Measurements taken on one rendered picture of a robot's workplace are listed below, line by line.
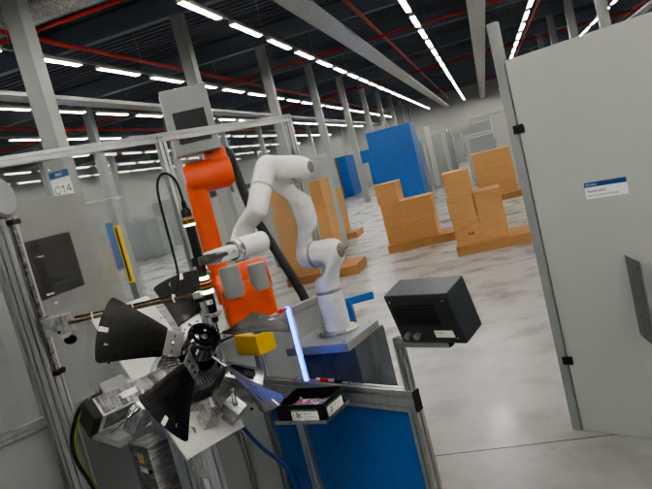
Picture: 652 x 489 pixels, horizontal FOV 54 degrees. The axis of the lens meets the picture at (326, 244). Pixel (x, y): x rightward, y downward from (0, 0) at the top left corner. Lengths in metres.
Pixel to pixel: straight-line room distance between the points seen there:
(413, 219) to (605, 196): 8.28
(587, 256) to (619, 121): 0.68
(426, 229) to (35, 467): 9.32
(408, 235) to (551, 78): 8.34
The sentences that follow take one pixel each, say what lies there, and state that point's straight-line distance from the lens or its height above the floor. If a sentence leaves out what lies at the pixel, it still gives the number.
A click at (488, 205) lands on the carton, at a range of 9.65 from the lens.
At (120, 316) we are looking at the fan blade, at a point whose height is 1.37.
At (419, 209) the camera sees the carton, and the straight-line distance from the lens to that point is 11.44.
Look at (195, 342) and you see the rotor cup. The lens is 2.31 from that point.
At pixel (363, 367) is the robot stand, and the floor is 0.83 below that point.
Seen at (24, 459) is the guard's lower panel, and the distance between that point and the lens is 2.91.
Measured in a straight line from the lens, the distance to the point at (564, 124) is 3.37.
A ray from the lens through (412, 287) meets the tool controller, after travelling 2.14.
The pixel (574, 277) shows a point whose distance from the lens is 3.51.
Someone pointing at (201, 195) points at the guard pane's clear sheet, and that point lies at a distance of 3.30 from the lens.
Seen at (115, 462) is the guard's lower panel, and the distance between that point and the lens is 3.07.
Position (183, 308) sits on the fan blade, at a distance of 2.48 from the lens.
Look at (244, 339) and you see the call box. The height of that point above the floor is 1.06.
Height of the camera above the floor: 1.68
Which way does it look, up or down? 6 degrees down
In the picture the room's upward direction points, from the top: 14 degrees counter-clockwise
